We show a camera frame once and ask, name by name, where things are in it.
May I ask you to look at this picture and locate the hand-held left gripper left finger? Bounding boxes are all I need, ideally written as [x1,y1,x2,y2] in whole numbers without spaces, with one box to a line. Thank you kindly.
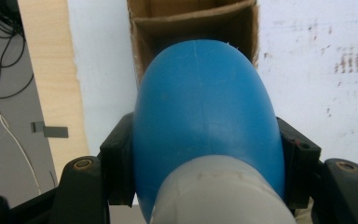
[99,111,137,207]

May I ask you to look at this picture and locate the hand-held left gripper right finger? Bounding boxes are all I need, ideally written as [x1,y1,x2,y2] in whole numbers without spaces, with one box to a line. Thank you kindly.
[275,116,323,210]

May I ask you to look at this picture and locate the blue bottle with white cap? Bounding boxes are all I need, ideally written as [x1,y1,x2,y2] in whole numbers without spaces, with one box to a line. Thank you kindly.
[132,38,296,224]

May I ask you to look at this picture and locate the blue cardboard box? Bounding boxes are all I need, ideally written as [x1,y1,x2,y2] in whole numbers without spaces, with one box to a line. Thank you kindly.
[126,0,261,86]

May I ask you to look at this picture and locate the grey tape strip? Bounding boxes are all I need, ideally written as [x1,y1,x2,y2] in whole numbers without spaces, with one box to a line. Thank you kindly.
[30,120,70,139]

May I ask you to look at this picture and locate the white cable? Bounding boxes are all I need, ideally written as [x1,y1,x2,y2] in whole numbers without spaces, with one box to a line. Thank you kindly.
[0,87,42,195]

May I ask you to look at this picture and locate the bundle of black cables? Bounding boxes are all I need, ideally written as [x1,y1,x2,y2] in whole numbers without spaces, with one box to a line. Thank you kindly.
[0,0,35,101]

